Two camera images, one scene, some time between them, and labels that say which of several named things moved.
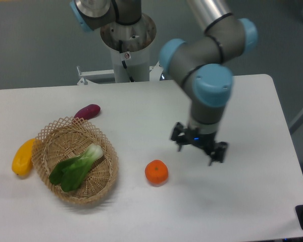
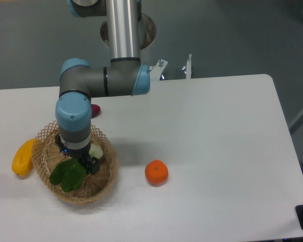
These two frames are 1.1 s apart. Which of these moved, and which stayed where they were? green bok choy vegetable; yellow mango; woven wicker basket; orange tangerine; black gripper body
Moved: black gripper body
Stayed: woven wicker basket; yellow mango; green bok choy vegetable; orange tangerine
